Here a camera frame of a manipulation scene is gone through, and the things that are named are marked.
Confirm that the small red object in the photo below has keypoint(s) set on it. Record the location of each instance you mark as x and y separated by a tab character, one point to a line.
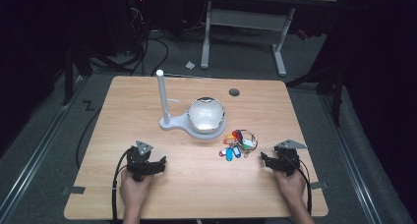
302	34

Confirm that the bunch of colourful key tags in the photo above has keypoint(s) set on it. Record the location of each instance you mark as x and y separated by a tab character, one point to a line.
238	144

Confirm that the person's right hand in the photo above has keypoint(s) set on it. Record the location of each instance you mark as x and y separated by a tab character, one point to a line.
291	188

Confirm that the grey tape strip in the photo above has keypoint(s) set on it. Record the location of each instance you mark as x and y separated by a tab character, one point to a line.
318	185
77	190

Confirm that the crumpled white paper scrap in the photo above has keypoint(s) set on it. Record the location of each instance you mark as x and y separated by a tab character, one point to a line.
190	65

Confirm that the silver metal bowl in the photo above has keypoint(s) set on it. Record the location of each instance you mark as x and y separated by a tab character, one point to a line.
206	115

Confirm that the metal floor rail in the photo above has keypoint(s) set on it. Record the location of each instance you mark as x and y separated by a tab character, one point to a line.
350	158
36	152

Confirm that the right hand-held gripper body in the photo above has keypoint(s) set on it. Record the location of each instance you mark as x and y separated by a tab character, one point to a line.
288	158

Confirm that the white stand with post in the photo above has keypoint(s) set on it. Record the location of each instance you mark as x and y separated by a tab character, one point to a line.
170	122

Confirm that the person's left hand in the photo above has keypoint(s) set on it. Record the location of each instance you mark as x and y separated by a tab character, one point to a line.
133	191

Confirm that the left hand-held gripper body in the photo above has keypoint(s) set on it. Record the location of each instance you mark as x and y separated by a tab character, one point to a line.
137	161

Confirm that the black metal stand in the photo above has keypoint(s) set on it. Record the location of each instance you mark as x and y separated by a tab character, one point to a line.
69	73
336	93

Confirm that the desk with white metal legs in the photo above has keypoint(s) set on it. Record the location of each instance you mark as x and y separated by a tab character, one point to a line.
244	19

